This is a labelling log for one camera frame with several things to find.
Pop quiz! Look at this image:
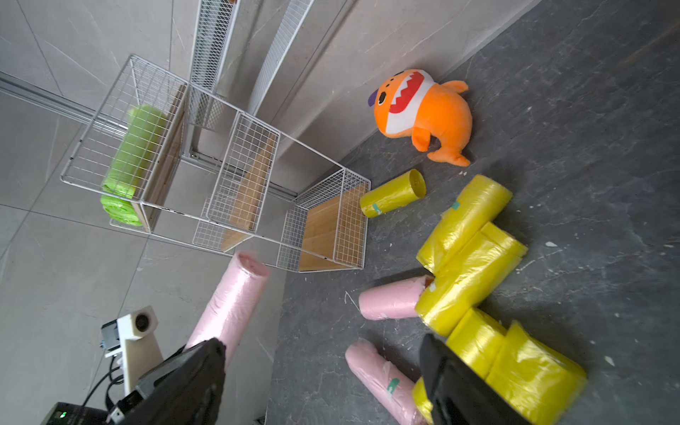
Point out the yellow roll middle left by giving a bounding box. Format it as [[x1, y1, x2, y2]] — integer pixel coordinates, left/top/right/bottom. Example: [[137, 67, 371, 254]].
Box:
[[413, 307, 508, 424]]

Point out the pink roll small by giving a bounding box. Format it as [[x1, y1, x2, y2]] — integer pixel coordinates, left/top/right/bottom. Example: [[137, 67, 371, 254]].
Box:
[[185, 251, 269, 364]]

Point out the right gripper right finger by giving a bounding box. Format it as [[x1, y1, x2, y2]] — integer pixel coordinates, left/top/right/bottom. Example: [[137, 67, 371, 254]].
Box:
[[419, 334, 528, 424]]

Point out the yellow roll near shelf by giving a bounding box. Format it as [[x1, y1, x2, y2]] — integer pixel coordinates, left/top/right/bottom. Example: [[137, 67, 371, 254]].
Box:
[[359, 169, 427, 218]]

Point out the orange shark plush toy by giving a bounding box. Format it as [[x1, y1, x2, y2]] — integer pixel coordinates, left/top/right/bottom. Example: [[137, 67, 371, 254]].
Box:
[[368, 69, 473, 168]]

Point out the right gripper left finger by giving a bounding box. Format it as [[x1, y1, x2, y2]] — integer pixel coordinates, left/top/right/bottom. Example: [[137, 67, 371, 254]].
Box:
[[108, 338, 226, 424]]

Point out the green roll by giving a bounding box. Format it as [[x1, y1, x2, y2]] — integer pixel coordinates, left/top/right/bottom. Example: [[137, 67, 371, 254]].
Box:
[[103, 104, 168, 199], [100, 195, 143, 227]]

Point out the white wire three-tier shelf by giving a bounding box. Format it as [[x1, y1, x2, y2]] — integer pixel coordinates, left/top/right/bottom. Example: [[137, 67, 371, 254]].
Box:
[[60, 55, 371, 273]]

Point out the white wire wall basket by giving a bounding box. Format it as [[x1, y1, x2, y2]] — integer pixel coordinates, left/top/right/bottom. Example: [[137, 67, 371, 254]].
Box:
[[189, 1, 313, 114]]

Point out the yellow roll upper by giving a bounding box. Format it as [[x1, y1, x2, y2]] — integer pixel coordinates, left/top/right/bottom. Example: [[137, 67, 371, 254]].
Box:
[[416, 175, 513, 276]]

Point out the yellow roll middle right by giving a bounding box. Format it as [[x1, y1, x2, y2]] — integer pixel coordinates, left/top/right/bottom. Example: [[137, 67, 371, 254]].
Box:
[[485, 321, 588, 424]]

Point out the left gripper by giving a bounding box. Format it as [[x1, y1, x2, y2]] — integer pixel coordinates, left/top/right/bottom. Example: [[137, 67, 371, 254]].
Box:
[[41, 402, 108, 425]]

